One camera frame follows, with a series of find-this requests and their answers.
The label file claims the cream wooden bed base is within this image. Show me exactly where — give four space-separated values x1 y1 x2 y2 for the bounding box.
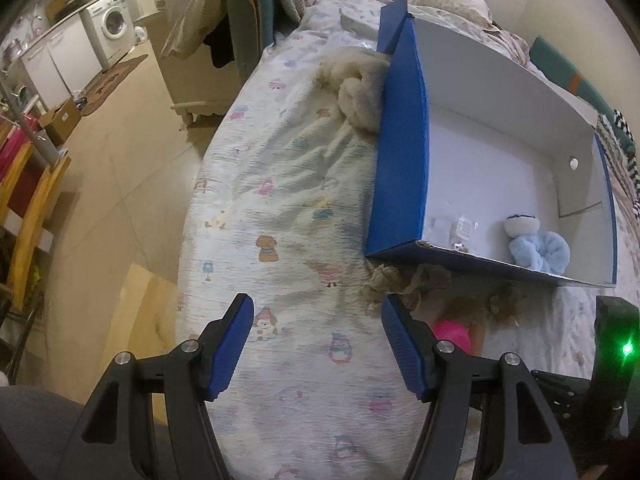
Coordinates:
148 10 246 123

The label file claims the white cabinet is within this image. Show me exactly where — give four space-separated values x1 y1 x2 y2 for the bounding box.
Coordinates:
20 12 103 111

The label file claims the blue cardboard box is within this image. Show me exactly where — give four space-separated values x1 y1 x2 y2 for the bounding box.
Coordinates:
362 0 618 289

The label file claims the brown fluffy plush toy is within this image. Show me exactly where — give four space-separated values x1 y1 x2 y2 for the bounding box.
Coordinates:
361 261 530 358

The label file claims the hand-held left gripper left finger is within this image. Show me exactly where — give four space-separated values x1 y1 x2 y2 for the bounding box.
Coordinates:
55 292 256 480

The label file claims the grey pole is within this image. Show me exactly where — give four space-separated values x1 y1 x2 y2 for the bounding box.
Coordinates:
0 77 61 166

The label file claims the green cushion with orange stripe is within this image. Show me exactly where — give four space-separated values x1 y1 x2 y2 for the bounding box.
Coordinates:
530 35 616 111

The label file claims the brown cardboard box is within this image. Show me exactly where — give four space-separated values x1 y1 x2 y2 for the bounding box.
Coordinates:
39 97 82 143

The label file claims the brown door mat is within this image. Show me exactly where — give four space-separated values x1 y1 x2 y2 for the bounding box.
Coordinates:
80 54 149 117

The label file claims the teal bed frame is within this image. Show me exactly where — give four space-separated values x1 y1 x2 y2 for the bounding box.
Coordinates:
225 0 276 78

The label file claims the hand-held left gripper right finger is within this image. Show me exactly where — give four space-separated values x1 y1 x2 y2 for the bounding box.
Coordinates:
380 294 583 480

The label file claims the yellow wooden chair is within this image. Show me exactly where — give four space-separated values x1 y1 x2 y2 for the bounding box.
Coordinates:
0 150 71 311

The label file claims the printed bed sheet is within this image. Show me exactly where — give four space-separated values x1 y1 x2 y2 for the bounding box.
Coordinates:
175 0 640 480

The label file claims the black and white striped cloth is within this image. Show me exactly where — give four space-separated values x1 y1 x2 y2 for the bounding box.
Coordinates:
595 110 640 221

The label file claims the beige plush toy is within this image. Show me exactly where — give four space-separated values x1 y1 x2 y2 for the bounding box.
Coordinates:
317 47 393 143

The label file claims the white washing machine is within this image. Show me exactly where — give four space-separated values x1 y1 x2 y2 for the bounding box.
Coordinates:
80 0 138 68

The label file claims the light blue plush toy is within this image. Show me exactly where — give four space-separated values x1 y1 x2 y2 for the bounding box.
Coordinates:
502 214 572 276

